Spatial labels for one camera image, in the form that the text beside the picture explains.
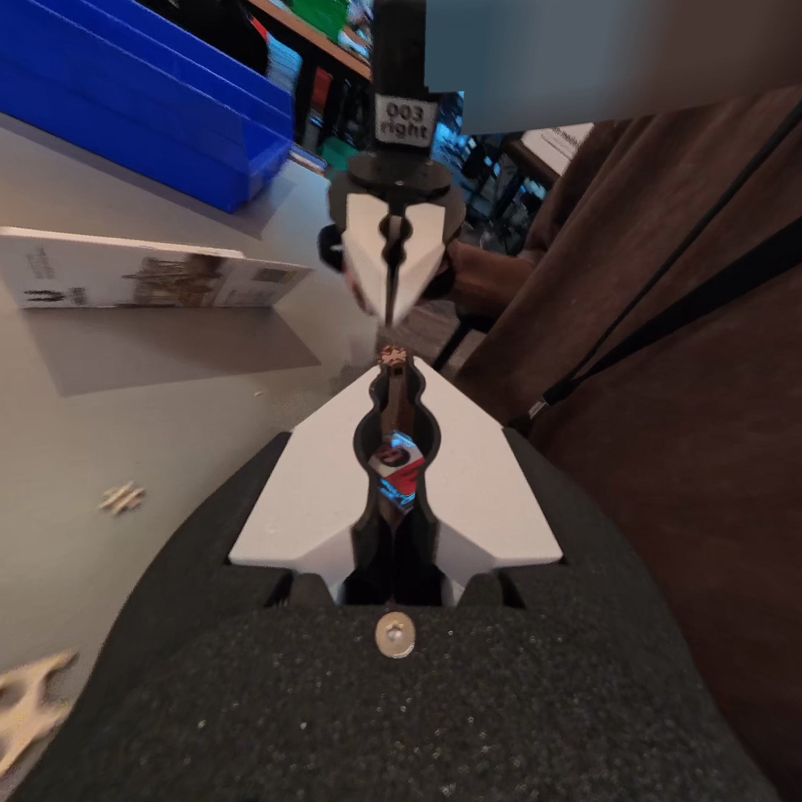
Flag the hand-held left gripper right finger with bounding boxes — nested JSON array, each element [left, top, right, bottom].
[[406, 361, 563, 604]]

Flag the black lanyard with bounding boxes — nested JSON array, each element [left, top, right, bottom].
[[506, 103, 802, 436]]

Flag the wooden background table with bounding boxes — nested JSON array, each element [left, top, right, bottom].
[[247, 0, 377, 148]]

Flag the person's right forearm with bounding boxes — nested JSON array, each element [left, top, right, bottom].
[[498, 247, 555, 315]]

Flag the white printed booklet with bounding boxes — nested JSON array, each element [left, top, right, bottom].
[[0, 227, 314, 310]]

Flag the small hash-shaped wooden piece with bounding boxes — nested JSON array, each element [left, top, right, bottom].
[[98, 481, 148, 516]]

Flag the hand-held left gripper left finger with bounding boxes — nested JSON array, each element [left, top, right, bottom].
[[228, 363, 384, 606]]

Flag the bus-shaped wooden piece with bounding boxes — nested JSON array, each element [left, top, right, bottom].
[[0, 650, 80, 778]]

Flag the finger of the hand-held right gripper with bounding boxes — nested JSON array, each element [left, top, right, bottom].
[[391, 204, 447, 328], [342, 192, 393, 325]]

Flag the red white card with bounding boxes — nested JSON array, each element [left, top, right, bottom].
[[368, 431, 427, 506]]

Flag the grey desk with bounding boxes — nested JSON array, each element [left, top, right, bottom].
[[0, 113, 433, 802]]

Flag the blue plastic bin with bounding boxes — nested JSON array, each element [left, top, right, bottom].
[[0, 0, 295, 214]]

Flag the person's right hand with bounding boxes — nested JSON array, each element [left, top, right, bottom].
[[446, 242, 502, 315]]

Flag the green box on table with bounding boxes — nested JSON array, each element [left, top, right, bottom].
[[293, 0, 350, 35]]

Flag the person in brown sweater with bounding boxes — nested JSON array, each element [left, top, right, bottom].
[[451, 84, 802, 802]]

